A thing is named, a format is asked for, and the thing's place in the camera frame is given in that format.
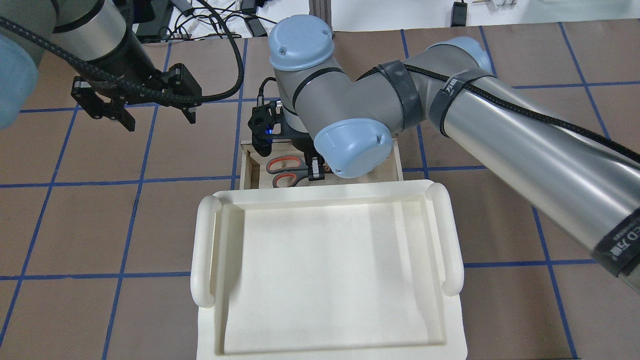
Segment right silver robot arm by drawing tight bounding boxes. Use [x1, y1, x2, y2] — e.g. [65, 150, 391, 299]
[268, 14, 640, 291]

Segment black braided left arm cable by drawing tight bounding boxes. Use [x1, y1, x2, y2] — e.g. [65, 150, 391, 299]
[0, 0, 246, 107]

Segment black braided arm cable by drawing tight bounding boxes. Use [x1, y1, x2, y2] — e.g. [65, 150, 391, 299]
[0, 0, 246, 107]
[356, 62, 640, 163]

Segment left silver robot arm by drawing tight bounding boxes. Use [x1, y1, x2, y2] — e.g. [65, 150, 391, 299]
[1, 0, 202, 132]

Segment wooden drawer with white handle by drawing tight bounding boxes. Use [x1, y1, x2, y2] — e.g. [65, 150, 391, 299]
[239, 137, 405, 191]

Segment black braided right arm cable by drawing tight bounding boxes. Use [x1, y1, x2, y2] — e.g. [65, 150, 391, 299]
[356, 62, 640, 163]

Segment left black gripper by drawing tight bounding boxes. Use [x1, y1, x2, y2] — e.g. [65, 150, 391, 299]
[71, 63, 203, 132]

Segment white plastic tray bin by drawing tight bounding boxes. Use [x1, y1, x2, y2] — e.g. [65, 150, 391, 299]
[190, 180, 468, 360]

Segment grey orange scissors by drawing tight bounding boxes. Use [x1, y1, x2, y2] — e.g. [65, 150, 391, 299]
[265, 155, 309, 189]

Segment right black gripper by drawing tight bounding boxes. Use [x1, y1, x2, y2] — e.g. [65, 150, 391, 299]
[247, 97, 325, 182]

